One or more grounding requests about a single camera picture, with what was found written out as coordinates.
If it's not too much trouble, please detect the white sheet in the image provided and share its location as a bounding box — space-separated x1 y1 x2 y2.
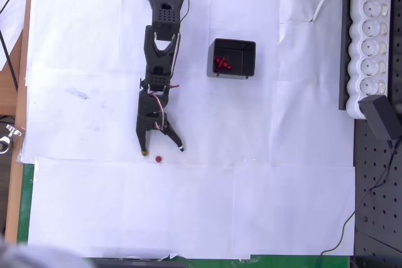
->
0 0 33 72

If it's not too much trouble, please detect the dark flat device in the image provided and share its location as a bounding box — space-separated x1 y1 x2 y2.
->
93 257 187 268

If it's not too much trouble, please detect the white paper table cover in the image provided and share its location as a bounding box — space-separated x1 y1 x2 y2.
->
19 0 357 260

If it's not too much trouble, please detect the thin black adapter cable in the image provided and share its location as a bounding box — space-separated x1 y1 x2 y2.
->
315 138 397 268

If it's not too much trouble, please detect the blurred grey object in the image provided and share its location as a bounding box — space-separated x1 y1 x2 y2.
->
0 235 92 268

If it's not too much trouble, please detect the white power strip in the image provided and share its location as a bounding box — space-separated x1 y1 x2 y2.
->
345 0 393 121

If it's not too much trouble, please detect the black square bin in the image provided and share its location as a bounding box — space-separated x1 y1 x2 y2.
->
206 38 257 80

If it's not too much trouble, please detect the black power adapter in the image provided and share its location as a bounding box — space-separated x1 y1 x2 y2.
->
358 94 402 141

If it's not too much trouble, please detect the green cutting mat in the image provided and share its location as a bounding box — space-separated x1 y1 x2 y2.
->
16 163 351 268

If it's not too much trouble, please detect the silver wing nut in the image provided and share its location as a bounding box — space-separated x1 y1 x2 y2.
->
5 124 25 138

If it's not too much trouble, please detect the black pegboard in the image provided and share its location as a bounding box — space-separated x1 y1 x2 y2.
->
353 0 402 268

